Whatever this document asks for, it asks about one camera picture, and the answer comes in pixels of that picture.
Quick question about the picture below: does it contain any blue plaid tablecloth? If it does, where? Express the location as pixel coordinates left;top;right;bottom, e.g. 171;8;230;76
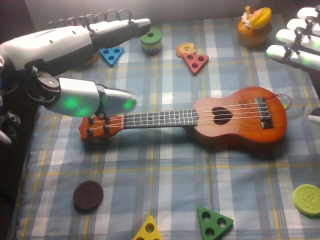
7;14;320;240

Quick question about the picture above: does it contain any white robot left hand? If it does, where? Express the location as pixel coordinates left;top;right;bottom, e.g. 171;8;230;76
0;8;152;118

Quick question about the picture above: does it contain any green triangle block with holes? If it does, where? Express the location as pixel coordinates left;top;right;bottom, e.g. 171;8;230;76
196;206;235;240

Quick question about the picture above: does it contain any green sandwich cookie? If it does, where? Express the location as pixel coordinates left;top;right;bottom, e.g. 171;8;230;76
292;184;320;218

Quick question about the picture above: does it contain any stack of coloured rings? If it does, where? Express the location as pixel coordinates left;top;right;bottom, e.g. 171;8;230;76
139;26;163;56

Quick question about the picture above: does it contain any blue triangle block with holes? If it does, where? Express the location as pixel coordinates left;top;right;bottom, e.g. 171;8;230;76
99;46;125;68

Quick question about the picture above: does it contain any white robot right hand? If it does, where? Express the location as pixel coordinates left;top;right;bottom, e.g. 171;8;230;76
266;6;320;125

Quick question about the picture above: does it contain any small orange wooden ukulele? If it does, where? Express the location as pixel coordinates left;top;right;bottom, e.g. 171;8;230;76
78;86;288;151

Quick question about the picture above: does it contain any dark chocolate sandwich cookie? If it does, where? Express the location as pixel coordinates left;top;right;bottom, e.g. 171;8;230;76
72;179;104;213

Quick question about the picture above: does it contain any yellow triangle block with holes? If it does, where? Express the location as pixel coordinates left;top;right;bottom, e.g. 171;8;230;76
132;215;163;240

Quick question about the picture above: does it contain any toy cupcake with fruit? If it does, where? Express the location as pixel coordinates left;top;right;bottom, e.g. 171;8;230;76
237;6;273;48

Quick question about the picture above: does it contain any red triangle block with holes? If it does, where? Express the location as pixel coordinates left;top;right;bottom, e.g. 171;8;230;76
181;52;210;76

